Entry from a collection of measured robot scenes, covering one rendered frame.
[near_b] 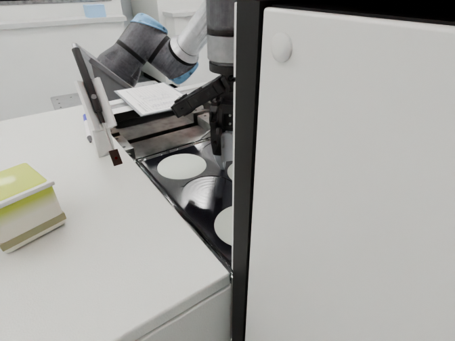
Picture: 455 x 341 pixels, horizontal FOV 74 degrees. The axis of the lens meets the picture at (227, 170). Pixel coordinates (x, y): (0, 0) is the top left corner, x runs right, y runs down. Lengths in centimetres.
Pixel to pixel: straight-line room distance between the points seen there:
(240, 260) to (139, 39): 95
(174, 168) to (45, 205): 29
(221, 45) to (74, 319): 39
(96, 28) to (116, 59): 230
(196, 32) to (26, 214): 81
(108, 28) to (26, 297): 320
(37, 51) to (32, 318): 311
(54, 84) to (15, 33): 49
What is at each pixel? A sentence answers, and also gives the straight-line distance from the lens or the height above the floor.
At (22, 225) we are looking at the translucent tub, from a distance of 42.
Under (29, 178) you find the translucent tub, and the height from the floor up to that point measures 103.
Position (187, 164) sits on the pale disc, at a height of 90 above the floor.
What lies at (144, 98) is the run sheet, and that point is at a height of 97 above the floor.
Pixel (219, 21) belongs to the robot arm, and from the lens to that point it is 49.
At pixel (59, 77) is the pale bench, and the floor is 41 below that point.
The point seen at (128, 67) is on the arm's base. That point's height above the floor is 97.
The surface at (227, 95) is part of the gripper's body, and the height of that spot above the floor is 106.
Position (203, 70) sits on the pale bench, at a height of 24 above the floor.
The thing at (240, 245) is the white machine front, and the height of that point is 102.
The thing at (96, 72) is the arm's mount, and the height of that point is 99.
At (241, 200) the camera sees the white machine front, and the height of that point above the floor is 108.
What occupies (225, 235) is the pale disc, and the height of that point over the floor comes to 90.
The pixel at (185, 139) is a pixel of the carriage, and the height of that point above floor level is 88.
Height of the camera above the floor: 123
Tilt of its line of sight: 33 degrees down
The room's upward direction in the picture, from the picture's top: straight up
